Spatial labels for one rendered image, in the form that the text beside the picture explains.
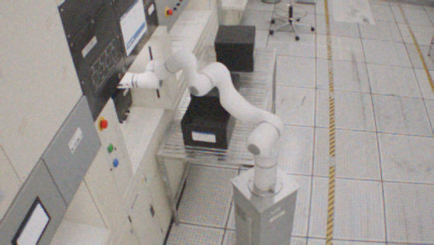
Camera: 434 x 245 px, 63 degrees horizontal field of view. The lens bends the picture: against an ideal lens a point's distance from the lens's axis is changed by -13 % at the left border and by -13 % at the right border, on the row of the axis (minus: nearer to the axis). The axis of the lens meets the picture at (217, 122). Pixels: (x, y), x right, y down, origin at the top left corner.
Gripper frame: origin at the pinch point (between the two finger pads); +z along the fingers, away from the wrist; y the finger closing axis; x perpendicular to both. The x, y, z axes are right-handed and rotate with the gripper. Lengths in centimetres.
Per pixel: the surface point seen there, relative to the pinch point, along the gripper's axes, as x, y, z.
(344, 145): -119, 86, -152
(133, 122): -31.8, -1.2, -8.3
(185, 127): -28, -6, -44
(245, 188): -43, -34, -83
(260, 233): -66, -47, -93
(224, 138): -33, -6, -67
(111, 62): 35, -34, -24
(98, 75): 37, -48, -24
